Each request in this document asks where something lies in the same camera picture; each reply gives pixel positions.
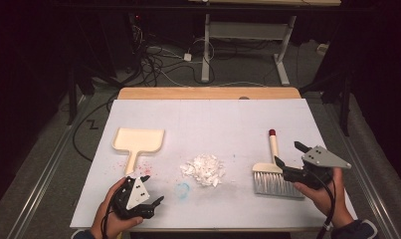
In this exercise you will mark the silver floor rail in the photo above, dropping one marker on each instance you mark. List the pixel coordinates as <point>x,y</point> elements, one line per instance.
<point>45,176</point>
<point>370,186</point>

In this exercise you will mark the person's right hand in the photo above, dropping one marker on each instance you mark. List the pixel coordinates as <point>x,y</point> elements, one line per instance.
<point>327,202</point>

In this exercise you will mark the pile of white paper scraps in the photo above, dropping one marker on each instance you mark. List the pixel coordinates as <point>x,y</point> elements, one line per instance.
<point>204,169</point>

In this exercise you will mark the cream hand brush grey bristles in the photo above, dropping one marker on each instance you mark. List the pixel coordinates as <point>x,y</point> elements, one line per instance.
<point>272,146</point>

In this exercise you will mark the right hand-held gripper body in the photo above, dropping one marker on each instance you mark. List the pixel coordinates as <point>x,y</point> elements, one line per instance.
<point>320,157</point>

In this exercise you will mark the cream plastic dustpan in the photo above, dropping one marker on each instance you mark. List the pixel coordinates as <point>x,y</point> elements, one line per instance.
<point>138,139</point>

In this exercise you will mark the black stand leg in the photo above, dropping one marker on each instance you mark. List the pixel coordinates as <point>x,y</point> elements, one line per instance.
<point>72,99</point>

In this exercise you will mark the white power adapter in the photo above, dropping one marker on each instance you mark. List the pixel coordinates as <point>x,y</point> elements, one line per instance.
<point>187,57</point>

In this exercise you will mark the dark round table grommet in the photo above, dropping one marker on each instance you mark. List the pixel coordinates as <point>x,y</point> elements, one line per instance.
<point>243,98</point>

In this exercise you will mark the person's left hand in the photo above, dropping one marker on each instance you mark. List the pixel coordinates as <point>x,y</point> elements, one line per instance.
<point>100,219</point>

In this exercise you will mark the white metal desk frame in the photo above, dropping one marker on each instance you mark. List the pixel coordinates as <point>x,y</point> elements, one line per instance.
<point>247,30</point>

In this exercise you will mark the white board sheet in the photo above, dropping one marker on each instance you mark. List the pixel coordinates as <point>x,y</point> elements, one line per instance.
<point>221,126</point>

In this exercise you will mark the wooden table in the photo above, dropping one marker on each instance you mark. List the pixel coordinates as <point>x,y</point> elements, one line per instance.
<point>204,93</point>

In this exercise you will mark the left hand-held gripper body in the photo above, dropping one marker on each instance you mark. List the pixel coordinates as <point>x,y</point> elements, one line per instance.
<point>138,195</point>

